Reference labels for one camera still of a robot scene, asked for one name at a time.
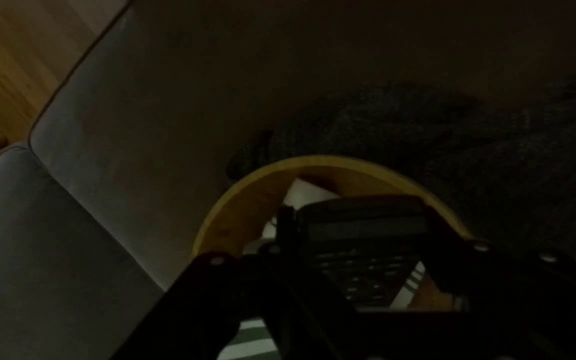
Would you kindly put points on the green white striped cloth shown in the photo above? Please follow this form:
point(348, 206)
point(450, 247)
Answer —
point(308, 193)

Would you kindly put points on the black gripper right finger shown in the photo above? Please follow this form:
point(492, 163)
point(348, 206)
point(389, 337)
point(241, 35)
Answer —
point(448, 241)

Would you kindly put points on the grey tufted sofa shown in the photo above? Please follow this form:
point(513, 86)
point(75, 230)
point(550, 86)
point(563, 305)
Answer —
point(134, 133)

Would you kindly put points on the wooden bowl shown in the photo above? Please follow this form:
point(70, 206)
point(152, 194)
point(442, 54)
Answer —
point(235, 212)

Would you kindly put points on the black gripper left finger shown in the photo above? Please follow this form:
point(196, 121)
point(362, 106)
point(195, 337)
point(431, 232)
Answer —
point(284, 232)

